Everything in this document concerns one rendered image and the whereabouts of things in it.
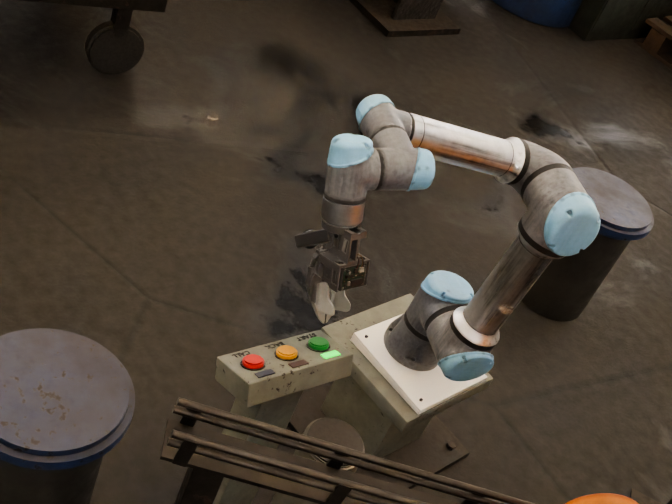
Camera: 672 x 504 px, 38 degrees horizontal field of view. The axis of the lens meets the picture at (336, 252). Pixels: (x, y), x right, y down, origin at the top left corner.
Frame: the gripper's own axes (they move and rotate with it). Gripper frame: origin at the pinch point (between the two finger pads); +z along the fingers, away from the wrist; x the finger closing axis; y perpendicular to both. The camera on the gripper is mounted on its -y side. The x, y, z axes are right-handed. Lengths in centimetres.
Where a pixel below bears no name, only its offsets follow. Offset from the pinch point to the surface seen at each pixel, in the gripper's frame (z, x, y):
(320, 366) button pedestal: 7.5, -3.5, 5.4
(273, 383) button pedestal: 8.2, -14.1, 5.4
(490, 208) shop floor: 36, 155, -94
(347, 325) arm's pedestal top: 27, 37, -33
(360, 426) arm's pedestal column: 51, 38, -24
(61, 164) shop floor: 19, 11, -143
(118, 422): 20.5, -35.1, -12.6
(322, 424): 18.4, -3.8, 8.4
